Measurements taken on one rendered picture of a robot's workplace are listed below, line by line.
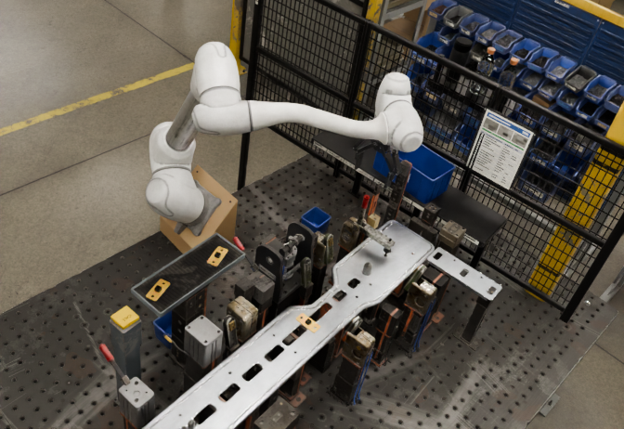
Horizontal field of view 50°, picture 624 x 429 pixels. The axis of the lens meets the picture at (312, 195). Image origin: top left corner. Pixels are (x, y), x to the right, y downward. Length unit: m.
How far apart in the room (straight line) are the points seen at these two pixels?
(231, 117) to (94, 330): 1.00
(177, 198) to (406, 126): 0.98
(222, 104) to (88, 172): 2.35
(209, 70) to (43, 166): 2.43
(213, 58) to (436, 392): 1.45
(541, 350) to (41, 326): 1.95
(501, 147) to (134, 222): 2.20
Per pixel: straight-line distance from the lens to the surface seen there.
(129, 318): 2.09
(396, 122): 2.08
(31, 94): 5.14
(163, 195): 2.59
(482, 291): 2.61
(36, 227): 4.08
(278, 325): 2.29
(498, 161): 2.82
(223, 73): 2.19
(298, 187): 3.27
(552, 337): 3.01
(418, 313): 2.54
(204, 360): 2.16
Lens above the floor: 2.80
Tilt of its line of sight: 40 degrees down
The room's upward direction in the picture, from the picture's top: 11 degrees clockwise
